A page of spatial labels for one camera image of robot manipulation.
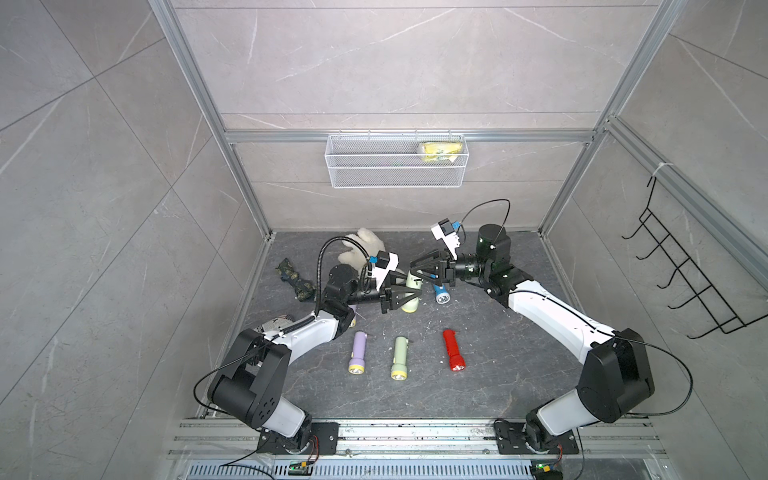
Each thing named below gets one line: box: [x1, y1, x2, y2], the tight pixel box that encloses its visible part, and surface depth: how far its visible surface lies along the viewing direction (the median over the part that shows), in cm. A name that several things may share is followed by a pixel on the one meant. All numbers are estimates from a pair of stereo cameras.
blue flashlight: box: [433, 284, 451, 305], surface depth 100 cm
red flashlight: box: [443, 329, 466, 372], surface depth 89 cm
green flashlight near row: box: [391, 336, 409, 381], surface depth 85 cm
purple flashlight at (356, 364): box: [348, 330, 368, 375], surface depth 87 cm
